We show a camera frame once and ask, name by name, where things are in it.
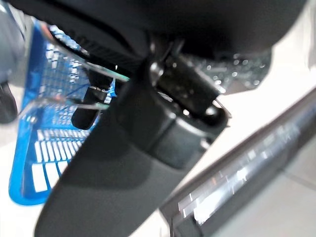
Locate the blue plastic shopping basket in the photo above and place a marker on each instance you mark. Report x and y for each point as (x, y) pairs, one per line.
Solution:
(22, 172)

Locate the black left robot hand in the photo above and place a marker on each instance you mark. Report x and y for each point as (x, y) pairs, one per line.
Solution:
(118, 172)

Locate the dark shelf board with rail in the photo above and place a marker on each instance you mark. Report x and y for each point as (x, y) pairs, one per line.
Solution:
(271, 138)

